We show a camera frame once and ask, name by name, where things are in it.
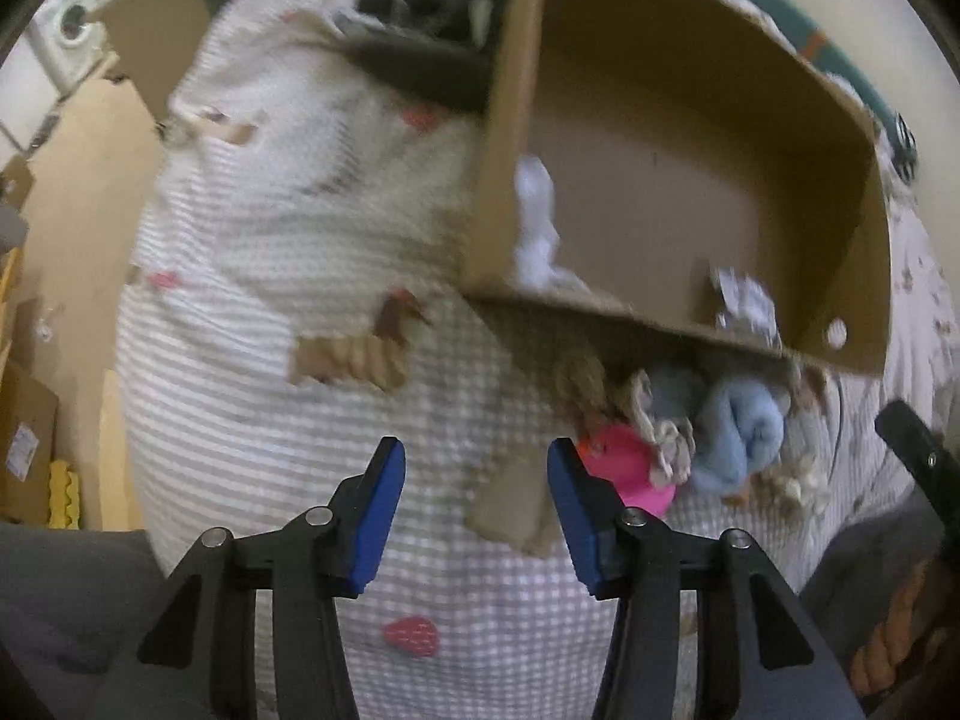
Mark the grey blue cloth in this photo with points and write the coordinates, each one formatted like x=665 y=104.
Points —
x=675 y=390

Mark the orange braided cloth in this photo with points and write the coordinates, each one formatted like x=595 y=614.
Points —
x=896 y=637

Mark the black and white toy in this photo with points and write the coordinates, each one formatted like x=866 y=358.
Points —
x=904 y=146

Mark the white patterned cloth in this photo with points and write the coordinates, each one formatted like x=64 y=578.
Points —
x=744 y=304

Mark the open brown cardboard box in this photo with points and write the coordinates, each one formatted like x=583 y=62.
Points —
x=161 y=22

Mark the teal mat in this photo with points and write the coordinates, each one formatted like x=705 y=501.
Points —
x=832 y=37

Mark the white washing machine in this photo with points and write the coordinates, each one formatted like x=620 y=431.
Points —
x=67 y=26

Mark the labelled brown cardboard box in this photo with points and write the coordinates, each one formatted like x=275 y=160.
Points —
x=24 y=442

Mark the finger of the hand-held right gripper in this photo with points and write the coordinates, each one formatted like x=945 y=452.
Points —
x=911 y=442

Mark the pink soft toy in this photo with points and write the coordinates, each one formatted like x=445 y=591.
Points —
x=630 y=469

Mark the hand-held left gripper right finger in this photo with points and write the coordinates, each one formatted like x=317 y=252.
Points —
x=574 y=521

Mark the yellow wavy foam piece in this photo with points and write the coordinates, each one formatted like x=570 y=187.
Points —
x=64 y=495

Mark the beige patterned cloth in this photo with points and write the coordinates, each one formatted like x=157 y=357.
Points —
x=667 y=435

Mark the white fluffy cloth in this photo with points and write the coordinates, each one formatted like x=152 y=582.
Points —
x=536 y=229

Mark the large brown cardboard box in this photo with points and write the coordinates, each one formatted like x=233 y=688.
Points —
x=660 y=165

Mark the checked printed bed sheet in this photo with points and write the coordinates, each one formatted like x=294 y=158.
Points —
x=300 y=277

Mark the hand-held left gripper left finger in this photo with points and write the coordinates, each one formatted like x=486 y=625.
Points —
x=379 y=517

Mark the light blue sock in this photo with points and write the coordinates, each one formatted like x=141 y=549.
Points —
x=739 y=439

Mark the dark grey cloth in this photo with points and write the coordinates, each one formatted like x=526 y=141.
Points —
x=427 y=52

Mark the person's grey pants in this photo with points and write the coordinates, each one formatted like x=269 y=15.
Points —
x=870 y=585

